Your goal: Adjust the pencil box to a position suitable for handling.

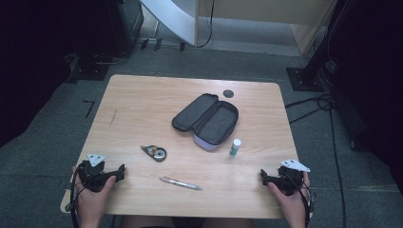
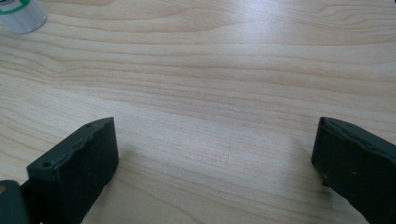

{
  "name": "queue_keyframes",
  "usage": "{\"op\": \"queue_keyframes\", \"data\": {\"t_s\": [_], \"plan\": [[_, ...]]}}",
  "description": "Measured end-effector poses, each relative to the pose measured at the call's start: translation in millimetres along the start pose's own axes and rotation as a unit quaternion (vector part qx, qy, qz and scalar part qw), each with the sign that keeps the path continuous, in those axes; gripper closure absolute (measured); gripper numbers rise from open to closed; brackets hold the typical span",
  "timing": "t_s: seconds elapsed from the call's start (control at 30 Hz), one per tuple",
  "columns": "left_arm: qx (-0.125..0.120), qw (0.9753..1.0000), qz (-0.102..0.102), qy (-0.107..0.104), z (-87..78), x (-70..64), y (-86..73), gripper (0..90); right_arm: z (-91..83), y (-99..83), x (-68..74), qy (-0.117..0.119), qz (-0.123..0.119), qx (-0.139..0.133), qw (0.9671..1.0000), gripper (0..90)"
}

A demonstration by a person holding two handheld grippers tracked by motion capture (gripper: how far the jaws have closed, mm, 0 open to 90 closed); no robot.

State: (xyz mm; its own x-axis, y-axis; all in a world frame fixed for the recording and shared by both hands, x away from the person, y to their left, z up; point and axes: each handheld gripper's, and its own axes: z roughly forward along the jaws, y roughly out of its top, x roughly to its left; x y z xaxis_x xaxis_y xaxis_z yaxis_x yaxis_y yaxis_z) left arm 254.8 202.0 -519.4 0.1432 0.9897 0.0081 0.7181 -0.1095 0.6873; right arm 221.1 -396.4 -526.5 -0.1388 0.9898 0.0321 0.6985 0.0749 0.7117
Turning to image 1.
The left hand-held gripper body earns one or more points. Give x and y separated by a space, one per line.
92 174

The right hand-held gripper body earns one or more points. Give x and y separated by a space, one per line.
290 180

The correction tape dispenser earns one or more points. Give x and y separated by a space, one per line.
156 153

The clear pen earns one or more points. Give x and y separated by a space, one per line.
180 183

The black and lavender pencil case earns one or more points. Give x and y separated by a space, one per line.
210 122

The person's right hand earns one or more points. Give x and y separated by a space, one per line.
296 204

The person's left hand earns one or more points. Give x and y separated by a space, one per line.
92 202

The white and green glue stick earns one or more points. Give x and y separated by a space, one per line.
235 147

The person's left leg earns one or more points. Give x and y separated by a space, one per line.
145 223

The person's leg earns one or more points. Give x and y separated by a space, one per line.
145 223
228 223

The person's right leg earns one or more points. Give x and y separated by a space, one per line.
228 223

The black round disc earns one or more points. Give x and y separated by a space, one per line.
228 93

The black square stand base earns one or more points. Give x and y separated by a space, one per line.
304 80

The black flat stand base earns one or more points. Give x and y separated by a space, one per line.
90 71

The dark curtain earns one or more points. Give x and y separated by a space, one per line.
28 63
377 79

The black equipment box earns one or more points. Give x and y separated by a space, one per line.
125 25

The white curved panel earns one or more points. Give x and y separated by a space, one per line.
172 19

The light wooden cabinet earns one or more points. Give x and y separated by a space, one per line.
304 19

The black stand post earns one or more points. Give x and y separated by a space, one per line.
326 34

